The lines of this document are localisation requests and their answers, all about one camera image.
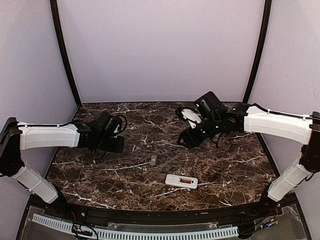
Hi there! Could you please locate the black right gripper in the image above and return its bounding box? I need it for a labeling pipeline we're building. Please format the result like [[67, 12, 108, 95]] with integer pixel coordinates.
[[177, 115, 222, 149]]

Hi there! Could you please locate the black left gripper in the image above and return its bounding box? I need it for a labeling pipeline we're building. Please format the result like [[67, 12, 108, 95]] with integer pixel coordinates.
[[96, 133, 124, 153]]

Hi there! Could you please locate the grey battery cover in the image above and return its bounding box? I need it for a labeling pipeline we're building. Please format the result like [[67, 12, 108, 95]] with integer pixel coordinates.
[[150, 155, 157, 166]]

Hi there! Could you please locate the white remote control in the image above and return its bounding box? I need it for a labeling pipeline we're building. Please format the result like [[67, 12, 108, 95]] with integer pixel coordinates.
[[165, 174, 198, 189]]

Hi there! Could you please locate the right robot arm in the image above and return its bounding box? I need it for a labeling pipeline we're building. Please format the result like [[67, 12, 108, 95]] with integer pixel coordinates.
[[175, 91, 320, 217]]

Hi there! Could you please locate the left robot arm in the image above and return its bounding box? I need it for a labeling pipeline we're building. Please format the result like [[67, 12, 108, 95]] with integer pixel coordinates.
[[0, 112, 128, 218]]

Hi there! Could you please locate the clear acrylic plate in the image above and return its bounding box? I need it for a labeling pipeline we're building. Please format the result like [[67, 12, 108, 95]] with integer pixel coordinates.
[[107, 222, 219, 233]]

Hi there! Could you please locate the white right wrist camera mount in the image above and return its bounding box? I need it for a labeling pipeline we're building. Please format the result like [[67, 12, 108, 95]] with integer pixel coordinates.
[[175, 107, 202, 129]]

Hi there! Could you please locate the black left corner frame post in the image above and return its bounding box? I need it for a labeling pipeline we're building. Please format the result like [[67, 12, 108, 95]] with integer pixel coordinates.
[[49, 0, 82, 108]]

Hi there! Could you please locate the black corner frame post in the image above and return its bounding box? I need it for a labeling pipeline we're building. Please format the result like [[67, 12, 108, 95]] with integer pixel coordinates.
[[242, 0, 272, 104], [49, 0, 82, 108]]

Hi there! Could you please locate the white slotted cable duct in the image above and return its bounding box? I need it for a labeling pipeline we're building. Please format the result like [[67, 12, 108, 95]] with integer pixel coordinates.
[[31, 213, 240, 240]]

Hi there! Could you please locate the black front frame rail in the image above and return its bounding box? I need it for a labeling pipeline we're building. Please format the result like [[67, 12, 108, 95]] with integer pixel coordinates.
[[39, 200, 282, 226]]

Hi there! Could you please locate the black right corner frame post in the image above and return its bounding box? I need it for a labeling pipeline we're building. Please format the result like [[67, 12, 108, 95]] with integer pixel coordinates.
[[242, 0, 272, 104]]

